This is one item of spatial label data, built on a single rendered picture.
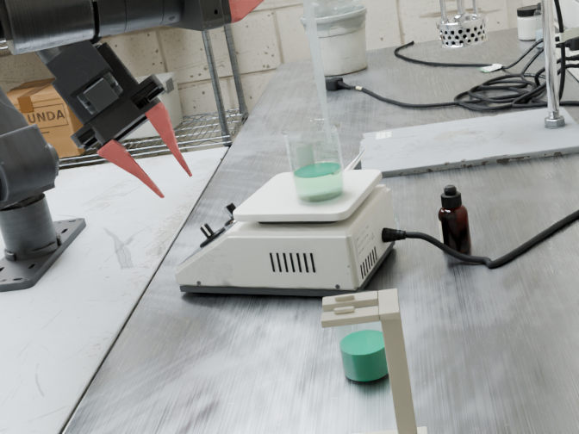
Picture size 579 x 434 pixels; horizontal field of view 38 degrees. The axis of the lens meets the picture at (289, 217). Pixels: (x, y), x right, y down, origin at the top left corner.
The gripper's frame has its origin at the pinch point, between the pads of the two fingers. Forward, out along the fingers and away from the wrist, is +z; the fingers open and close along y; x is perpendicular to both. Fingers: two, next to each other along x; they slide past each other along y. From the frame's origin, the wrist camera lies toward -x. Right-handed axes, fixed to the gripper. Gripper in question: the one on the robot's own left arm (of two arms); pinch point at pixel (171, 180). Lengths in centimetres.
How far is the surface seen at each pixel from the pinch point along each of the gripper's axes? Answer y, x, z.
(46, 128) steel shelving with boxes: -30, 216, -51
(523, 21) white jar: 76, 88, 14
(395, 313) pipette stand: 6.5, -38.2, 15.6
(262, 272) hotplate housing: 1.5, -4.6, 12.5
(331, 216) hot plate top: 9.6, -9.8, 11.8
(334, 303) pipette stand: 4.2, -35.6, 13.5
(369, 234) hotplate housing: 11.7, -6.3, 15.8
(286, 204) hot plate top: 7.3, -5.4, 8.7
